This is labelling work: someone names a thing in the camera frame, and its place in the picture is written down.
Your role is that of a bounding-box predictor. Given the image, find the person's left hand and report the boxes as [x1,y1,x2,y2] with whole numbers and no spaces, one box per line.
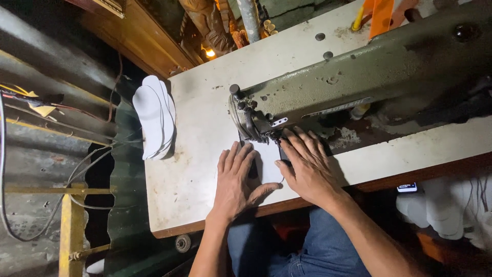
[210,141,280,224]

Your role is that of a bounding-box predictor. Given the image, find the person's right hand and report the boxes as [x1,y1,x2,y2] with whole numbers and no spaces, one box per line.
[274,126,348,211]

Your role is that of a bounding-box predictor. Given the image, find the white insole piece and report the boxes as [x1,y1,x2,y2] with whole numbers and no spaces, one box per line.
[235,139,286,185]

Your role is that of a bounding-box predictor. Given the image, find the round metal knob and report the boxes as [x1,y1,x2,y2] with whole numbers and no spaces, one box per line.
[175,234,191,253]

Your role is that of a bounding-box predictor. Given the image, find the person's blue jeans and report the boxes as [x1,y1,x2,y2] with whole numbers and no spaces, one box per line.
[228,207,371,277]

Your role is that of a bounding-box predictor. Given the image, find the green corrugated sheet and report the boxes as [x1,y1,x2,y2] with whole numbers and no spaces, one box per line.
[104,98,200,277]

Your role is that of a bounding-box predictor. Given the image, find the stack of white insoles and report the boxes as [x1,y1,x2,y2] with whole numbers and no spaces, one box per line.
[132,75,177,161]

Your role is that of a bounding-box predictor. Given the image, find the olive green sewing machine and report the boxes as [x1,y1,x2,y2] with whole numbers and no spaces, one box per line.
[228,3,492,144]

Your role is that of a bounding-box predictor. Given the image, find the heap of white insoles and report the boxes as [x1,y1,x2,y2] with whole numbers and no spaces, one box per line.
[396,173,492,251]

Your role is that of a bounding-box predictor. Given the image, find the yellow stick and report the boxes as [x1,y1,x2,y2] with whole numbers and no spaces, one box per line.
[351,5,365,32]

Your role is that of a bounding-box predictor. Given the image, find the grey metal pipe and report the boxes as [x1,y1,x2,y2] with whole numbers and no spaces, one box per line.
[237,0,262,44]

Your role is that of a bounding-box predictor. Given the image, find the brown carved wooden statue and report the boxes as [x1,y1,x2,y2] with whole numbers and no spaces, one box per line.
[179,0,237,57]

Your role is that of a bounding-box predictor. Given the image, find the orange plastic strip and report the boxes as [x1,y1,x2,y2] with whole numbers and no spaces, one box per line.
[361,0,396,40]

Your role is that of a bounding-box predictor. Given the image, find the yellow metal frame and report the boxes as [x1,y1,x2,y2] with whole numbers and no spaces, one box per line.
[5,182,116,277]

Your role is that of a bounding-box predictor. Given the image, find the grey cable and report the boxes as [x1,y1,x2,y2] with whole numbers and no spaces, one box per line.
[0,92,144,243]

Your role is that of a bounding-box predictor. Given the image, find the brown wooden frame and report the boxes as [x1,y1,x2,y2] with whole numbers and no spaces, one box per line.
[65,0,204,79]

